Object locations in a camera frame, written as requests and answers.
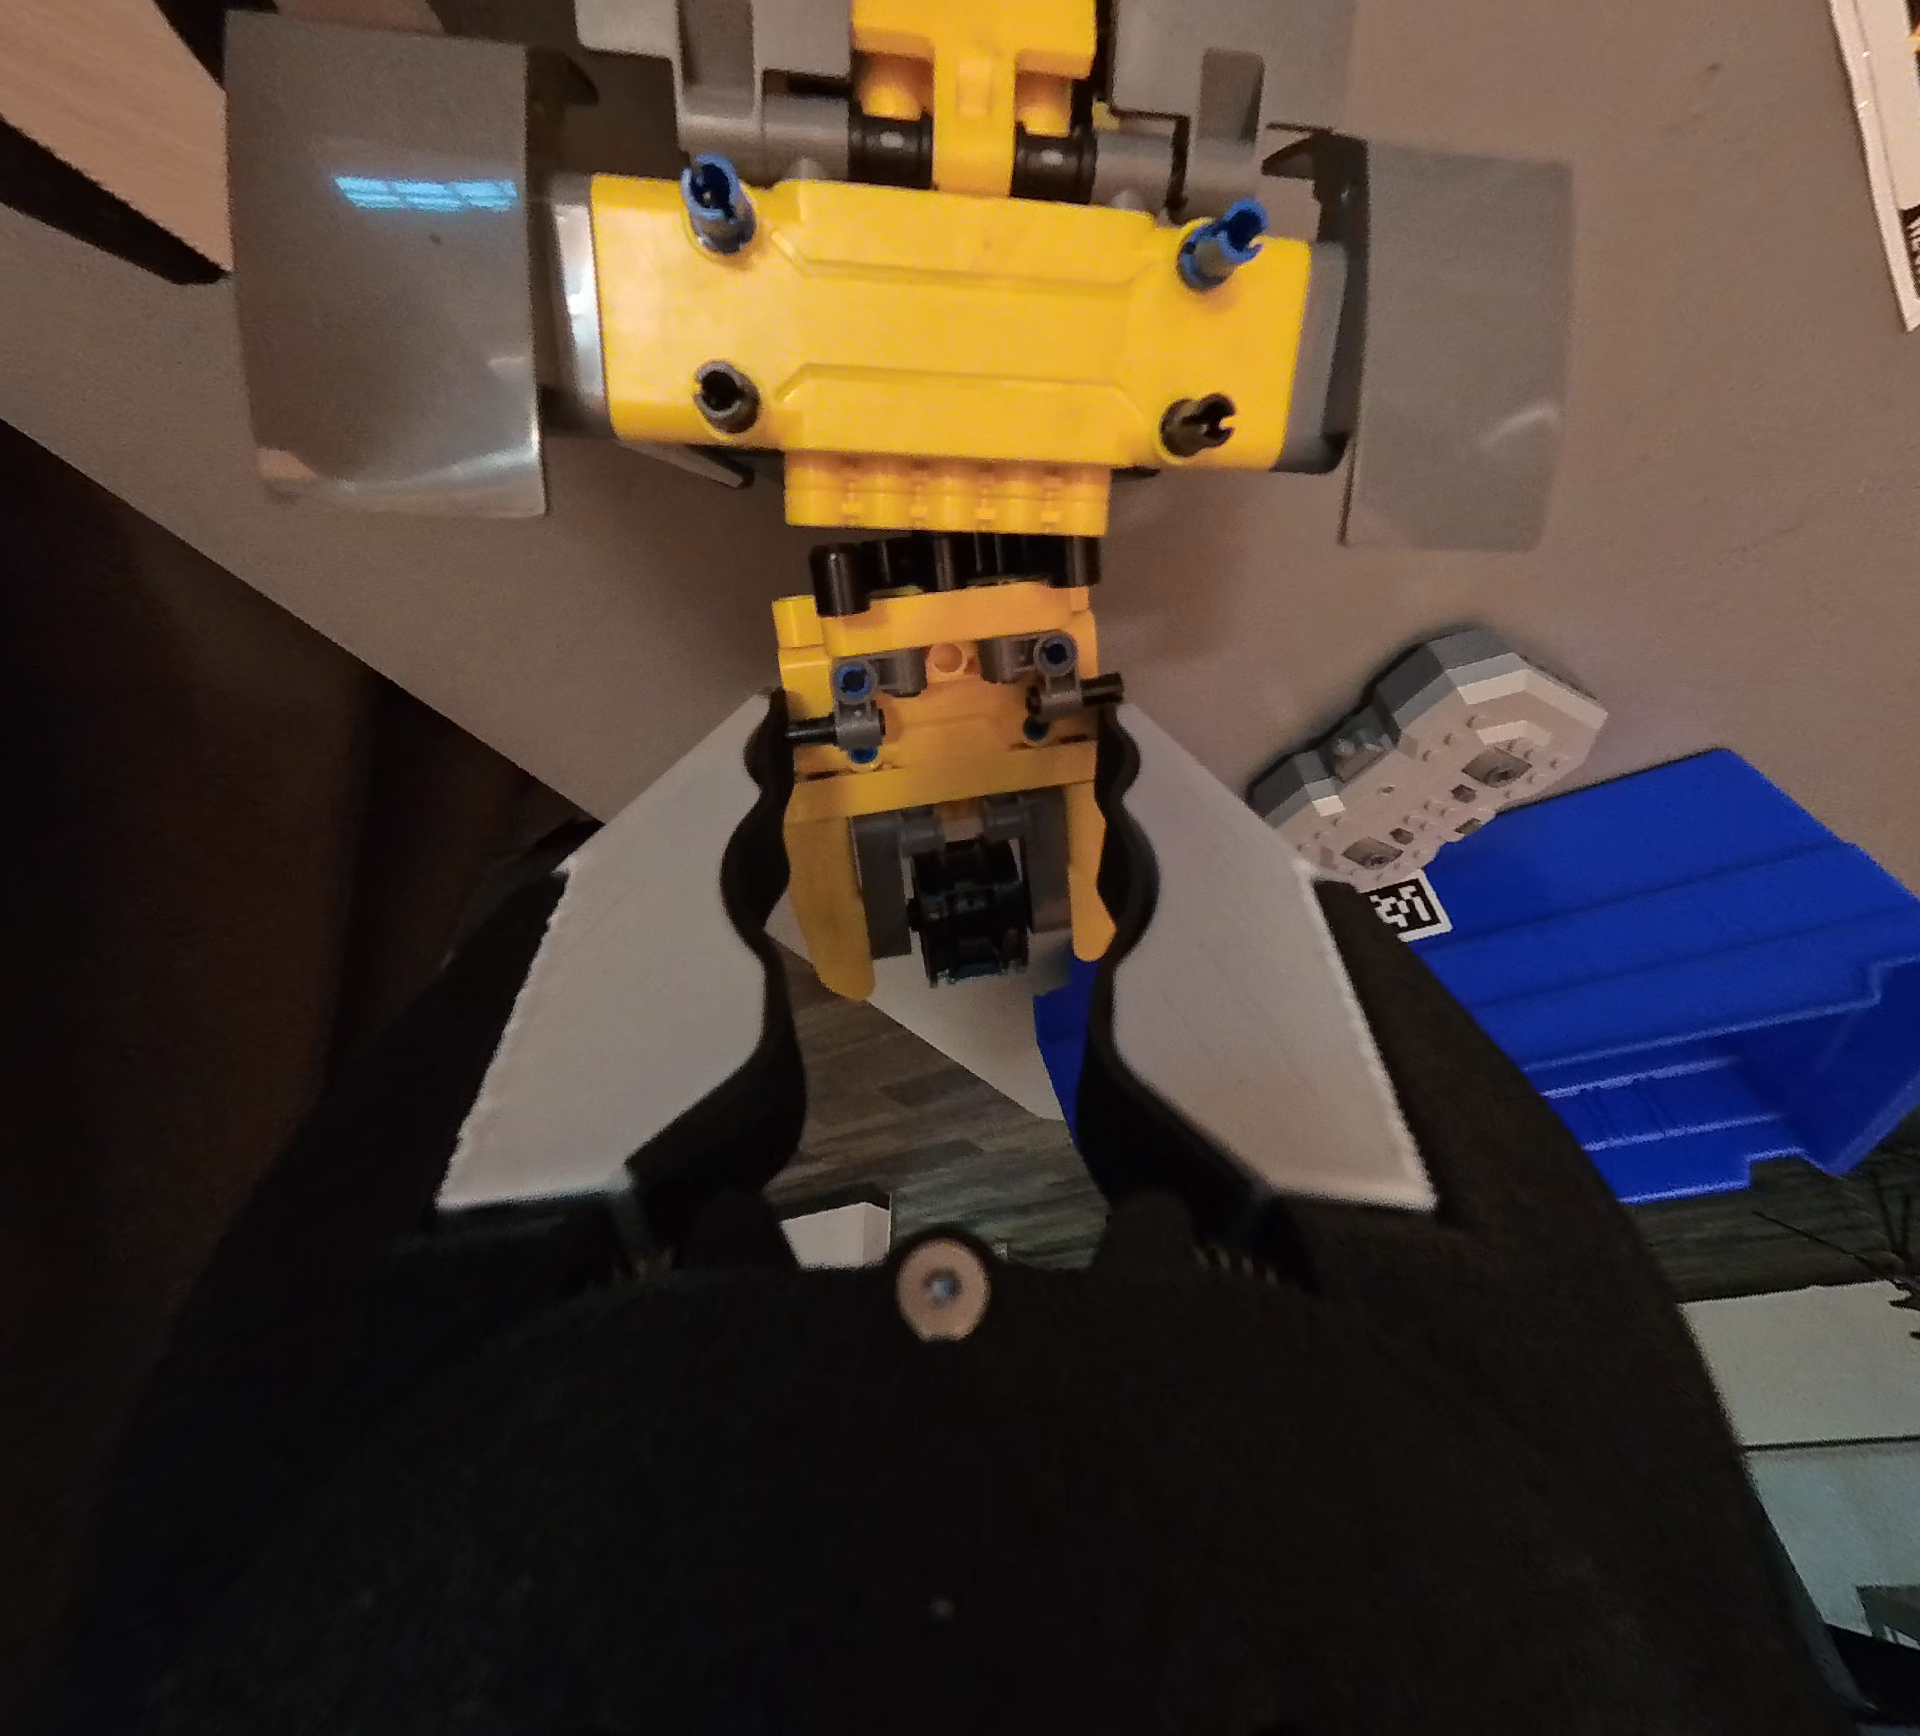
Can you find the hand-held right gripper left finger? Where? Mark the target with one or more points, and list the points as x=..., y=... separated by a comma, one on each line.
x=630, y=1017

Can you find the black battery box toy model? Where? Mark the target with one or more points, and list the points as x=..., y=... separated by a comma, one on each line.
x=945, y=310

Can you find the grey toy control hub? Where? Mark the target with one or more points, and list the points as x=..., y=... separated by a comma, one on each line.
x=1440, y=746

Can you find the blue bin with white tag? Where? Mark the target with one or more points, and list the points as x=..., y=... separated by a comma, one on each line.
x=1620, y=940

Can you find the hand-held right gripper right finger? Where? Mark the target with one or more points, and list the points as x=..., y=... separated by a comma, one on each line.
x=1260, y=1017

